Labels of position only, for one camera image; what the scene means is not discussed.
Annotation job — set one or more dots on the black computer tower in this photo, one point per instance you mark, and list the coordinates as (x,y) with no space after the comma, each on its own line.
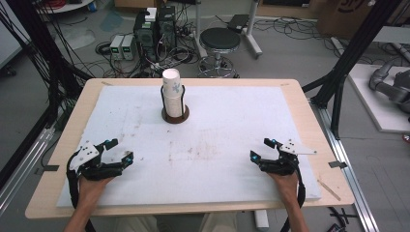
(166,29)
(145,37)

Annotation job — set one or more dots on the person's right hand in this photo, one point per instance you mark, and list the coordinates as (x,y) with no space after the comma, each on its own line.
(287,187)

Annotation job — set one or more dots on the small white box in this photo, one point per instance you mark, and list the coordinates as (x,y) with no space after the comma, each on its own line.
(151,14)

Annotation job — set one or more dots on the black metal frame post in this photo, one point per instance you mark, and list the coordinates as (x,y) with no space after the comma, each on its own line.
(45,51)
(354,48)

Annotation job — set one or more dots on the person's left hand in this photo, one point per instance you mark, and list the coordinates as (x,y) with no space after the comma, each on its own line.
(90,190)

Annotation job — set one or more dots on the white foam mat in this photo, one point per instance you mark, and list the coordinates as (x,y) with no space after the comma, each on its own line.
(209,135)

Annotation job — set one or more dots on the brown cardboard box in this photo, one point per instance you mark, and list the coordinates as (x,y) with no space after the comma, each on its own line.
(343,17)

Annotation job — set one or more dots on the aluminium floor rail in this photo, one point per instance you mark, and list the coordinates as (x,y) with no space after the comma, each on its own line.
(25,164)
(348,167)

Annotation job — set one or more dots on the black round stool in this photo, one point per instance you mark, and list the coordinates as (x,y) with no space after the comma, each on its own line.
(219,40)

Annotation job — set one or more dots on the white stand frame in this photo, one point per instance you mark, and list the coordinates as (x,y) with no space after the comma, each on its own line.
(253,35)

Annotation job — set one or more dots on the grey bench power supply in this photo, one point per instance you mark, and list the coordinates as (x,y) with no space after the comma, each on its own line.
(128,47)
(116,47)

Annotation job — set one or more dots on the thin wooden stick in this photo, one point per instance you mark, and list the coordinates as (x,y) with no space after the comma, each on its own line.
(328,189)

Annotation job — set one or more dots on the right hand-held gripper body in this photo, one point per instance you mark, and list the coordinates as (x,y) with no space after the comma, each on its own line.
(283,164)

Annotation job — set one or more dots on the white floor board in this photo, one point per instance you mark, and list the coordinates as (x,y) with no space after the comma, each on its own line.
(377,109)

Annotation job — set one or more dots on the black tape strip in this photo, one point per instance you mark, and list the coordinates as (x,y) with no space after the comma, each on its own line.
(51,168)
(337,164)

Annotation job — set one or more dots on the stack of paper cups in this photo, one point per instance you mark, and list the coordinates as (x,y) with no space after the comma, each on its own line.
(172,93)

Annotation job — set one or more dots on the black flat device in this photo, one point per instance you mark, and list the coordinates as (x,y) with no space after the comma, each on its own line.
(238,23)

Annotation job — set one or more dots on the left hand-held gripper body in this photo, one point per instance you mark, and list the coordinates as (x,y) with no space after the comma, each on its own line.
(96,169)

